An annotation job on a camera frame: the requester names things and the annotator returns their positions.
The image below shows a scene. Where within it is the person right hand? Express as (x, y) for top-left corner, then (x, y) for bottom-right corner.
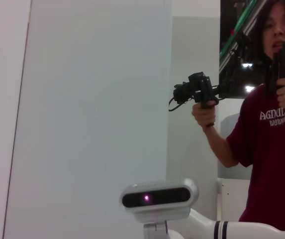
(191, 100), (218, 128)

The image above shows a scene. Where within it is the person right forearm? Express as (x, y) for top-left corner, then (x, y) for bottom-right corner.
(201, 123), (240, 169)

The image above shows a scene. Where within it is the person torso maroon t-shirt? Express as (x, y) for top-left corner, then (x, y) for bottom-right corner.
(226, 83), (285, 231)

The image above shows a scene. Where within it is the person head dark hair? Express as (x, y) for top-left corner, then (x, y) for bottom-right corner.
(253, 0), (285, 66)

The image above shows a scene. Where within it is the white cabinet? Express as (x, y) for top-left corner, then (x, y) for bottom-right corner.
(216, 178), (252, 222)

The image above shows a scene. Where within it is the dark window panel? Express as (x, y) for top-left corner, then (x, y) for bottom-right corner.
(219, 0), (266, 99)

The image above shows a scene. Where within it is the silver black head camera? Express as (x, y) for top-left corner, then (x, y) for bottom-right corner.
(119, 178), (199, 224)

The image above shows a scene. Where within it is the silver head camera mount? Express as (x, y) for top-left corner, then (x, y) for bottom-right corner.
(143, 221), (170, 239)

